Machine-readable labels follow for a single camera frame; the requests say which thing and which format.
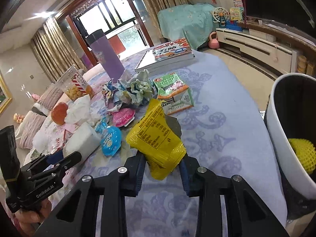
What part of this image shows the cartoon duck snack wrapper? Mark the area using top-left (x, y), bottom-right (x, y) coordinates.
top-left (102, 79), bottom-right (125, 109)

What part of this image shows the yellow snack wrapper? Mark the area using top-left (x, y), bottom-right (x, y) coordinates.
top-left (126, 99), bottom-right (186, 180)

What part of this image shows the white round trash bin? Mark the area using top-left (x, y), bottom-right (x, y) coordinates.
top-left (265, 73), bottom-right (315, 199)

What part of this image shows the black trash bag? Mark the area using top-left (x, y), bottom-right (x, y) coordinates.
top-left (263, 110), bottom-right (315, 220)

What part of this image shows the person's left hand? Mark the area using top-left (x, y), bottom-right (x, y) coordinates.
top-left (14, 198), bottom-right (52, 236)

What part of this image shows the white tissue pack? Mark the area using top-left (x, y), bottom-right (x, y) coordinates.
top-left (63, 122), bottom-right (101, 164)

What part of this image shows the pink striped cushion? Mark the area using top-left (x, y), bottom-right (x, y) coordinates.
top-left (19, 111), bottom-right (47, 149)

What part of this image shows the blue jelly cup wrapper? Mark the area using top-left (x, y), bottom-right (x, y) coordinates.
top-left (95, 118), bottom-right (122, 157)

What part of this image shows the crumpled white tissue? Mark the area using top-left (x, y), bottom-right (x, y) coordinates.
top-left (64, 95), bottom-right (101, 126)

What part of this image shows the pink plastic cup lid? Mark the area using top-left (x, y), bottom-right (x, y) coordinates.
top-left (113, 108), bottom-right (135, 128)

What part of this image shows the clear popcorn jar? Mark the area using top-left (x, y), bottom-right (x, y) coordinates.
top-left (56, 65), bottom-right (95, 102)

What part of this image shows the yellow foam fruit net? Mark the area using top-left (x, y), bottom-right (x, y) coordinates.
top-left (288, 138), bottom-right (316, 175)

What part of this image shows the floral blue pink tablecloth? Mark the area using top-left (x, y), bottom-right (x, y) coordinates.
top-left (35, 53), bottom-right (287, 236)

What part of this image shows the gold striped left curtain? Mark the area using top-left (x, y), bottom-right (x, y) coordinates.
top-left (30, 17), bottom-right (85, 82)

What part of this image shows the green white milk carton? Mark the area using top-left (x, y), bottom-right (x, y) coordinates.
top-left (153, 72), bottom-right (194, 115)

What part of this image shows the purple tumbler black lid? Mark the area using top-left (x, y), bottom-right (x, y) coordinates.
top-left (86, 29), bottom-right (125, 82)

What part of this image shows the stack of colourful books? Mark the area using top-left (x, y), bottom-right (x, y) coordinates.
top-left (134, 38), bottom-right (195, 74)

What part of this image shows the white TV cabinet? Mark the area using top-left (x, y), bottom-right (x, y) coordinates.
top-left (216, 28), bottom-right (300, 74)

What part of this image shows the pink kettlebell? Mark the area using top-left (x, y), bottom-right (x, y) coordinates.
top-left (208, 32), bottom-right (220, 49)

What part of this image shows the teal cloth covered furniture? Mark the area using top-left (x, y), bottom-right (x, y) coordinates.
top-left (157, 3), bottom-right (217, 50)

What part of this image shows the toy ferris wheel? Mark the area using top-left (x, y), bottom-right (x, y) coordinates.
top-left (212, 7), bottom-right (230, 27)

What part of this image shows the black television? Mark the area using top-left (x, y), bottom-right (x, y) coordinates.
top-left (242, 0), bottom-right (315, 38)

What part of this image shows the gold framed wall painting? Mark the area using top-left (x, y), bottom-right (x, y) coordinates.
top-left (0, 74), bottom-right (13, 114)

